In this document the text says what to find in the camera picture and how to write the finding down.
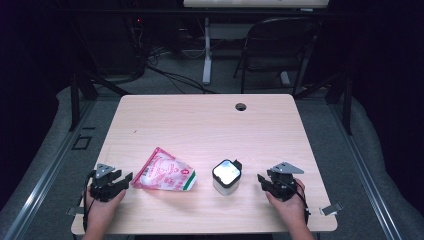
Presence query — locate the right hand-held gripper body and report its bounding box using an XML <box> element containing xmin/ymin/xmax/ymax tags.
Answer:
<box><xmin>269</xmin><ymin>161</ymin><xmax>305</xmax><ymax>203</ymax></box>

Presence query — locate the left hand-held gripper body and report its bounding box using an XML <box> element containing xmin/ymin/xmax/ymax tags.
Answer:
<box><xmin>89</xmin><ymin>163</ymin><xmax>120</xmax><ymax>203</ymax></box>

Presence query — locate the pink and white plastic pouch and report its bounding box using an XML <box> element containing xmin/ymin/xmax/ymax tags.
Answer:
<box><xmin>130</xmin><ymin>146</ymin><xmax>198</xmax><ymax>192</ymax></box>

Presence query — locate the clear container with black lid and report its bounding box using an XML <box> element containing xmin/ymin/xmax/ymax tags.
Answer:
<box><xmin>211</xmin><ymin>158</ymin><xmax>243</xmax><ymax>197</ymax></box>

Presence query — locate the person's right hand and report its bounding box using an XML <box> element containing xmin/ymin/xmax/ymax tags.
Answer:
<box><xmin>265</xmin><ymin>179</ymin><xmax>309</xmax><ymax>229</ymax></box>

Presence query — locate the person's left hand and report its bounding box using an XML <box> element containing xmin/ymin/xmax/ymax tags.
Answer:
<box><xmin>85</xmin><ymin>189</ymin><xmax>127</xmax><ymax>231</ymax></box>

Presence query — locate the black metal stand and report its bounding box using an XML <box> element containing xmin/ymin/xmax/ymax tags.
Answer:
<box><xmin>68</xmin><ymin>71</ymin><xmax>131</xmax><ymax>132</ymax></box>
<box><xmin>293</xmin><ymin>71</ymin><xmax>354</xmax><ymax>136</ymax></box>

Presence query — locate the white desk leg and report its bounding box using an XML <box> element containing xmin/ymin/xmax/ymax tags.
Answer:
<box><xmin>279</xmin><ymin>70</ymin><xmax>292</xmax><ymax>88</ymax></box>
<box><xmin>202</xmin><ymin>17</ymin><xmax>213</xmax><ymax>85</ymax></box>

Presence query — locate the dark equipment with red light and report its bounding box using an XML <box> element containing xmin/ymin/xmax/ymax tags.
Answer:
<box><xmin>79</xmin><ymin>14</ymin><xmax>148</xmax><ymax>76</ymax></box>

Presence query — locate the black folding chair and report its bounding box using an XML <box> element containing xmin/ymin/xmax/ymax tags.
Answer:
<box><xmin>233</xmin><ymin>16</ymin><xmax>321</xmax><ymax>98</ymax></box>

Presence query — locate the white desk top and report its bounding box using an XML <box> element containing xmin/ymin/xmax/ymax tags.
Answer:
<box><xmin>183</xmin><ymin>0</ymin><xmax>330</xmax><ymax>9</ymax></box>

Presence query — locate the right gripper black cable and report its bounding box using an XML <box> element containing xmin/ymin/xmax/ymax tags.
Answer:
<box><xmin>279</xmin><ymin>179</ymin><xmax>311</xmax><ymax>224</ymax></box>

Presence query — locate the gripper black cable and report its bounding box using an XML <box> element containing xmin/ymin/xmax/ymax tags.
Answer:
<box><xmin>279</xmin><ymin>179</ymin><xmax>311</xmax><ymax>224</ymax></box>
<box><xmin>82</xmin><ymin>170</ymin><xmax>97</xmax><ymax>233</ymax></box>

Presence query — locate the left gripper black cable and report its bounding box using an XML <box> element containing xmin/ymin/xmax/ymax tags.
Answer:
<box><xmin>82</xmin><ymin>170</ymin><xmax>97</xmax><ymax>233</ymax></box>

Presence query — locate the metal floor rail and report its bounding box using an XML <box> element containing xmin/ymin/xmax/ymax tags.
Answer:
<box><xmin>328</xmin><ymin>99</ymin><xmax>403</xmax><ymax>240</ymax></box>
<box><xmin>2</xmin><ymin>99</ymin><xmax>98</xmax><ymax>240</ymax></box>

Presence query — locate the bundle of floor cables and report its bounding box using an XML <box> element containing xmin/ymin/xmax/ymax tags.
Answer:
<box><xmin>146</xmin><ymin>49</ymin><xmax>218</xmax><ymax>95</ymax></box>

